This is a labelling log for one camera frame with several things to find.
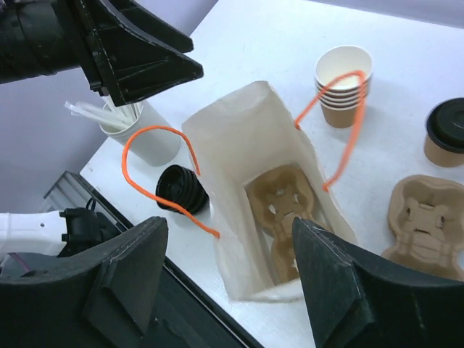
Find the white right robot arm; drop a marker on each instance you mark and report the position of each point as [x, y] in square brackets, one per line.
[57, 234]

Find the stack of brown paper cups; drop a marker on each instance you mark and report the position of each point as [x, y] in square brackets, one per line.
[340, 101]

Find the aluminium frame rail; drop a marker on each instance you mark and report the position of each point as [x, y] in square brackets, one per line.
[69, 191]

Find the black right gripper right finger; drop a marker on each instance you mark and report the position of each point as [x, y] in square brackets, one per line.
[355, 298]

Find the stack of black cup lids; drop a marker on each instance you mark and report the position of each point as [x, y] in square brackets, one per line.
[181, 186]

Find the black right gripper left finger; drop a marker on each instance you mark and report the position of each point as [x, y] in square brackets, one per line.
[37, 307]

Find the paper bag with orange handles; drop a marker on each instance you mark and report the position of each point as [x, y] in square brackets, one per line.
[260, 172]

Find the brown pulp cup carrier top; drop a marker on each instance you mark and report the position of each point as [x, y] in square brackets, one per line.
[276, 198]

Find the white cup holding straws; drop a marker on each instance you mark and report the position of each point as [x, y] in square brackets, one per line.
[156, 147]

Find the black cup lid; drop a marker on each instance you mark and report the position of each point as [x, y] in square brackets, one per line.
[445, 125]

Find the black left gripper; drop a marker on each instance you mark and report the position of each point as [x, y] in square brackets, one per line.
[125, 51]

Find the brown paper cup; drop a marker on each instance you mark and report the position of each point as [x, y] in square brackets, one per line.
[439, 156]

